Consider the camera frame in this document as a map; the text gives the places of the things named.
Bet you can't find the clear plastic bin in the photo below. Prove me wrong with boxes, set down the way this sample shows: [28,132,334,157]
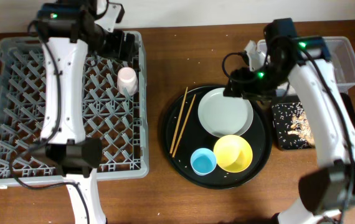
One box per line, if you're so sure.
[257,36,355,93]

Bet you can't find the grey ceramic plate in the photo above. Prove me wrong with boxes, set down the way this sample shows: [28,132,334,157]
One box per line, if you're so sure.
[197,88,254,138]

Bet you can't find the wooden chopstick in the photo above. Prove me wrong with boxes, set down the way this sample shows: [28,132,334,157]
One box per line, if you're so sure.
[169,87,188,154]
[172,94,196,158]

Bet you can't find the pink cup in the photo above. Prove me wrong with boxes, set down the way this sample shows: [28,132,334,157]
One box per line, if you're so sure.
[117,67,138,96]

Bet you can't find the food scraps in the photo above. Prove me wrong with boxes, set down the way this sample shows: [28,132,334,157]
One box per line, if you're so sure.
[277,104,316,147]

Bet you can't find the round black tray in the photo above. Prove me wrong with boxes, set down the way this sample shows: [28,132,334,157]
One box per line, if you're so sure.
[159,85,272,189]

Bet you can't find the grey dishwasher rack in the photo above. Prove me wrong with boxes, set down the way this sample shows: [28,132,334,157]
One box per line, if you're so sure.
[0,32,149,188]

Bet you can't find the black rectangular tray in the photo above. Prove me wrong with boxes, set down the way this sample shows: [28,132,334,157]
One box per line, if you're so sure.
[270,92,355,151]

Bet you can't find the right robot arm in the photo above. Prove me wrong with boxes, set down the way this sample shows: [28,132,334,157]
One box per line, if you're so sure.
[224,18,355,223]

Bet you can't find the blue cup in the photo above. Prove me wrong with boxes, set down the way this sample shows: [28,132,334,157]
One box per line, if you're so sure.
[190,148,217,176]

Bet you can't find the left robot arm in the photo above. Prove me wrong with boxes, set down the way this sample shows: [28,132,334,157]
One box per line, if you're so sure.
[29,1,130,223]

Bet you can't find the yellow bowl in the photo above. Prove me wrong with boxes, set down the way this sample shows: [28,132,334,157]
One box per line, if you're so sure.
[213,135,253,173]

